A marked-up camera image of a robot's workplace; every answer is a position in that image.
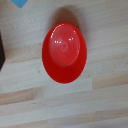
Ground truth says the red plastic bowl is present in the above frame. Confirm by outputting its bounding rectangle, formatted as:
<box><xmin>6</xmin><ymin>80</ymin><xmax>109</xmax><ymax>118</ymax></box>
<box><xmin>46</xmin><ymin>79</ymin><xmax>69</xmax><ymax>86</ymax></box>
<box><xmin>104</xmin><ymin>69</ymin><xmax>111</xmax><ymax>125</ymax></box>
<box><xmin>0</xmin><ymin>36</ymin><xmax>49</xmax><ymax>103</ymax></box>
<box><xmin>41</xmin><ymin>21</ymin><xmax>88</xmax><ymax>85</ymax></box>

